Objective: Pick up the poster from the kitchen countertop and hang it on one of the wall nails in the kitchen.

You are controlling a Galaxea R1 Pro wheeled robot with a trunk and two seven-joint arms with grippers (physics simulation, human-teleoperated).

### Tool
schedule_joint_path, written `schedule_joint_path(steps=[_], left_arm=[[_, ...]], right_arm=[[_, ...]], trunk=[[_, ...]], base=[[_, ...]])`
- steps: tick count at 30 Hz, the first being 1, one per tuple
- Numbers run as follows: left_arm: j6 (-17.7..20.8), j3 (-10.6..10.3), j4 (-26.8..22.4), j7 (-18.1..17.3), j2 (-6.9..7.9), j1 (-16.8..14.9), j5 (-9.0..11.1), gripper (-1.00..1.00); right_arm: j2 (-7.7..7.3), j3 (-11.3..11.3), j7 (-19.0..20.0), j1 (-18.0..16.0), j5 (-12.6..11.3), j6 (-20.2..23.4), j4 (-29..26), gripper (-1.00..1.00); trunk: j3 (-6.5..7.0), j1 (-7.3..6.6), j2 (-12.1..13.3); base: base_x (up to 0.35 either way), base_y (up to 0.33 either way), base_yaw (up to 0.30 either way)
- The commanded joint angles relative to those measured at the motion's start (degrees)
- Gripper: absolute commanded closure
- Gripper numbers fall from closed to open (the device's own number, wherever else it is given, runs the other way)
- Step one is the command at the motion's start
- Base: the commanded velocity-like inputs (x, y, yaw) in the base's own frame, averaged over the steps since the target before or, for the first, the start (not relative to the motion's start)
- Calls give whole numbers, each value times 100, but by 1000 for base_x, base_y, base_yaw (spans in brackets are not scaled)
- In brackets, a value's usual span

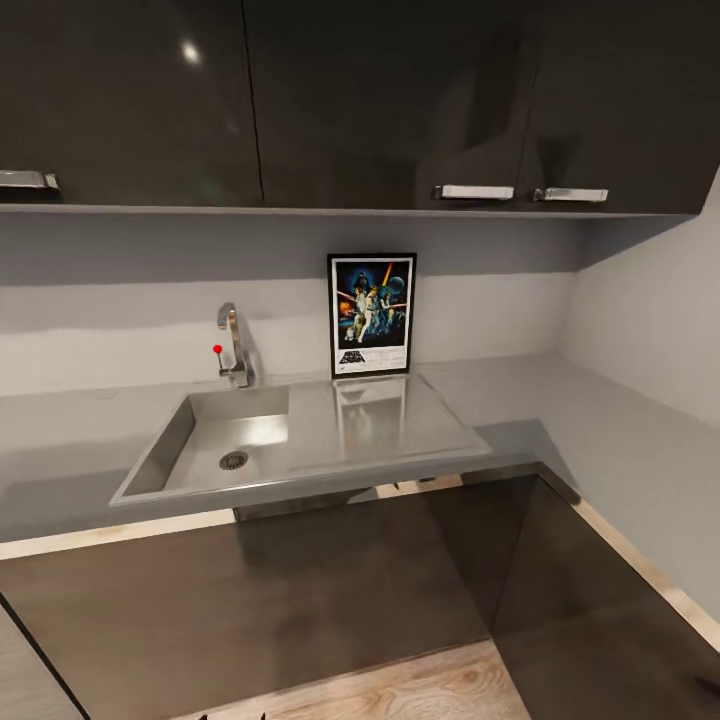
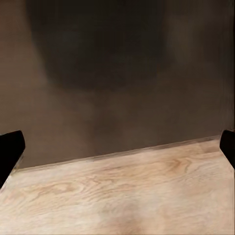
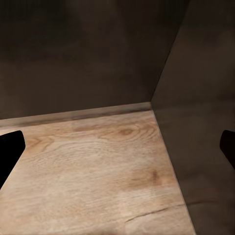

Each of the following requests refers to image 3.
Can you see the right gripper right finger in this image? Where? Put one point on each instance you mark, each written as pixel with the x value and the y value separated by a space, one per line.
pixel 227 146

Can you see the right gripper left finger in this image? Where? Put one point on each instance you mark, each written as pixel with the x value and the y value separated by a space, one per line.
pixel 12 145

